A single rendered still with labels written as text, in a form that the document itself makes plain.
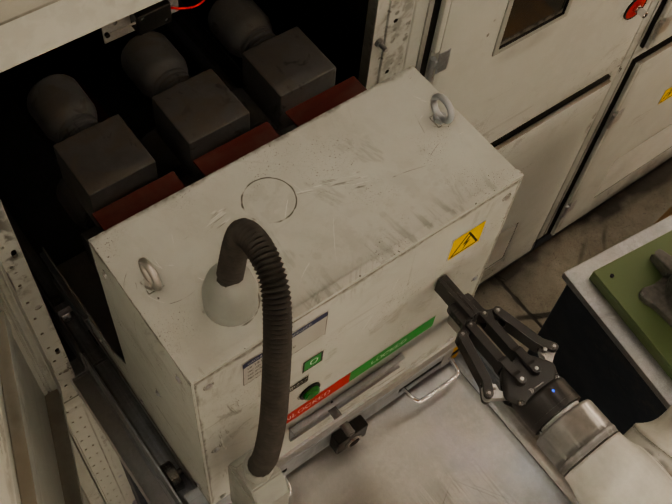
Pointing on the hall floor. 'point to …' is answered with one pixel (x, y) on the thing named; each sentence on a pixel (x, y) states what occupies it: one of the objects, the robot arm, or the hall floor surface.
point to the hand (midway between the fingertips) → (456, 300)
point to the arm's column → (597, 365)
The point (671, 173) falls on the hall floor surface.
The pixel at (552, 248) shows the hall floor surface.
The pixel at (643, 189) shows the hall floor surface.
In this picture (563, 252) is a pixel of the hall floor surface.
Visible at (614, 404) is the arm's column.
